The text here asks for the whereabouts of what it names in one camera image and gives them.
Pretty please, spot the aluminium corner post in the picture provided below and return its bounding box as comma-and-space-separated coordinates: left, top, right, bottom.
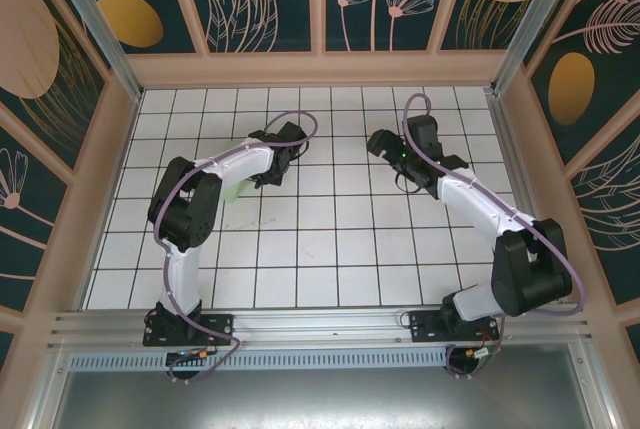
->
492, 0, 586, 95
42, 0, 144, 103

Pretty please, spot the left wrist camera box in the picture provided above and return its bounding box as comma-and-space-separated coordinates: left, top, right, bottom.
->
274, 120, 310, 151

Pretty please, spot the wall panel with oval and feather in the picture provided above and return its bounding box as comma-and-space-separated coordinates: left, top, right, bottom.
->
522, 0, 640, 168

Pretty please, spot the wall panel with large pale disc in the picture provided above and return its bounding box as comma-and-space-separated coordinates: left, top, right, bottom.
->
0, 0, 111, 173

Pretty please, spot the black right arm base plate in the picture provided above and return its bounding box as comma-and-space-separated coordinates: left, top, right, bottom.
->
408, 309, 501, 345

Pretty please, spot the aluminium side rail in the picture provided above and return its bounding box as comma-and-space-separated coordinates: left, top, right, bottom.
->
487, 88, 569, 305

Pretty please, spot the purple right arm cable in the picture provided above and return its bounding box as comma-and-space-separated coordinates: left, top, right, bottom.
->
402, 92, 587, 380

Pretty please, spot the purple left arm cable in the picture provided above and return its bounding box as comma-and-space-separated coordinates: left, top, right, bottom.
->
152, 111, 321, 386

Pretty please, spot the grey metal sheet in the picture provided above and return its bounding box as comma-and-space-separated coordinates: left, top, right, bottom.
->
29, 368, 616, 429

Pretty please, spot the wall panel with flower outline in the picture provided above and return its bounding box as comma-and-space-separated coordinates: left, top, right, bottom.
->
0, 101, 71, 315

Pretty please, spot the wall panel with feather leaves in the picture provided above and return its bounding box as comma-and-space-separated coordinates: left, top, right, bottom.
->
567, 123, 640, 308

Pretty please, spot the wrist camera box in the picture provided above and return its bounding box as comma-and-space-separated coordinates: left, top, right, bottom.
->
404, 115, 444, 158
274, 120, 310, 151

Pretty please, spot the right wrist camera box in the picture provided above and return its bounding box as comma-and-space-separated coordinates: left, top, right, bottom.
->
404, 115, 444, 158

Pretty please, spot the long aluminium mounting rail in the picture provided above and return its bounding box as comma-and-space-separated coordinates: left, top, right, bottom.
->
47, 302, 594, 354

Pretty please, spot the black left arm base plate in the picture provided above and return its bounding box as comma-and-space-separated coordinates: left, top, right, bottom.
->
143, 312, 236, 348

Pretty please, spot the slotted grey cable duct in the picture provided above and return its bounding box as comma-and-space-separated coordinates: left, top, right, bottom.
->
67, 348, 451, 373

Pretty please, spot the wall panel with pink flowers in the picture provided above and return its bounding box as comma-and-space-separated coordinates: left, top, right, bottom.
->
323, 0, 457, 55

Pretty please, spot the small controller board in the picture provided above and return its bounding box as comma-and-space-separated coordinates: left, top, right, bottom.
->
462, 343, 502, 368
167, 347, 217, 363

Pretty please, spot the wall panel with gold oval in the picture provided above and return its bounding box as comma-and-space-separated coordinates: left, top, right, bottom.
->
74, 0, 209, 56

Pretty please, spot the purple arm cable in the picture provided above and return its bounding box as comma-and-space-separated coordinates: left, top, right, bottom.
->
152, 111, 321, 386
402, 92, 587, 380

